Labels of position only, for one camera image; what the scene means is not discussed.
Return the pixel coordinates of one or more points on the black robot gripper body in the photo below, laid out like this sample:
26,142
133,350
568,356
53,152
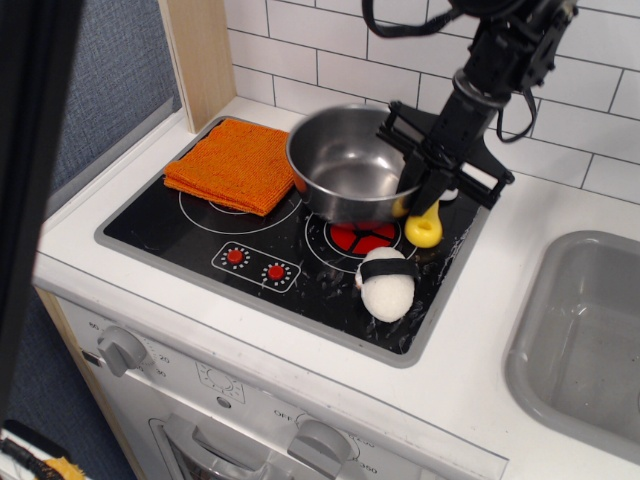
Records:
453,140

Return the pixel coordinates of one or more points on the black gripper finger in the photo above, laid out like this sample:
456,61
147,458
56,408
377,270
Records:
413,173
427,186

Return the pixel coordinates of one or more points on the stainless steel pot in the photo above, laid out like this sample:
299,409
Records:
343,171

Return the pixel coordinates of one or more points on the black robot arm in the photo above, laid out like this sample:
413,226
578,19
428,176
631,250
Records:
512,51

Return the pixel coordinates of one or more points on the white plush sushi toy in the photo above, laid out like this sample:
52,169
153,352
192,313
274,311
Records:
386,281

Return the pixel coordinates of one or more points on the black toy stovetop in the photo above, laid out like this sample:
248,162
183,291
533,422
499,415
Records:
293,266

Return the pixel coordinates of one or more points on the orange folded cloth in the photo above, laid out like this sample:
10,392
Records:
238,165

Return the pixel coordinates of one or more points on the grey plastic sink basin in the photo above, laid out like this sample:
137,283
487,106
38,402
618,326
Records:
574,362

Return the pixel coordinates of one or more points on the grey right oven knob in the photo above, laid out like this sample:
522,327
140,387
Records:
320,447

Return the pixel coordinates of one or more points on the grey oven knob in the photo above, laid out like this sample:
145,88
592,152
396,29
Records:
320,447
120,350

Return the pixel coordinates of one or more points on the white toy oven front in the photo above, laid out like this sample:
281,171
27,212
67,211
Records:
179,418

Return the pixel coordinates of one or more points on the grey left oven knob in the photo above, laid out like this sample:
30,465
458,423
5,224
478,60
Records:
120,350

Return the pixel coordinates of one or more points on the yellow cloth scrap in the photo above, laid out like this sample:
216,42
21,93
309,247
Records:
62,468

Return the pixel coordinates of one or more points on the yellow handled toy knife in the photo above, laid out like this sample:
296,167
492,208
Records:
423,231

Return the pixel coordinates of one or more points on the light wooden side post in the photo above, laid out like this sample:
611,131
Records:
199,45

